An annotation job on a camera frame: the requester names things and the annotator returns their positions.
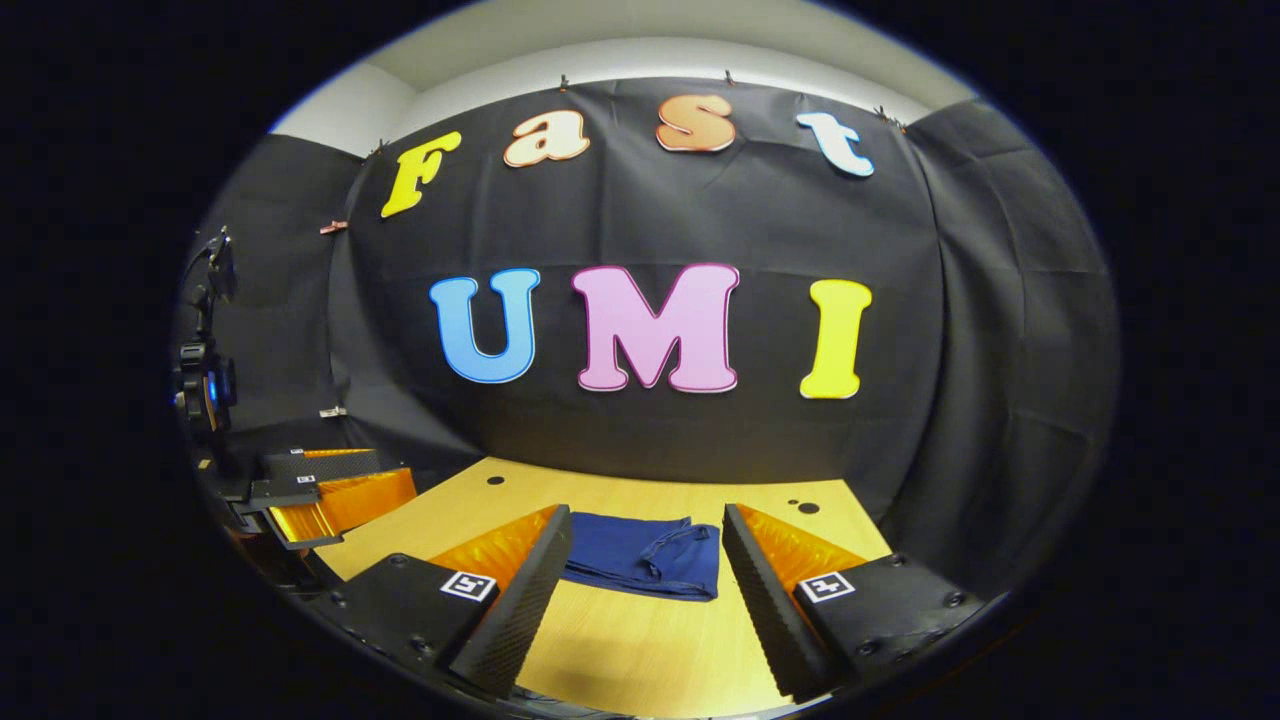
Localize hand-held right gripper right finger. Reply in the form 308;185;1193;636
721;503;987;702

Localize black backdrop cloth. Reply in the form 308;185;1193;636
175;75;1121;611

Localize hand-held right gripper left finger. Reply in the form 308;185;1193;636
306;504;574;701

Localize blue jeans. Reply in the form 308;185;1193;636
560;512;722;602

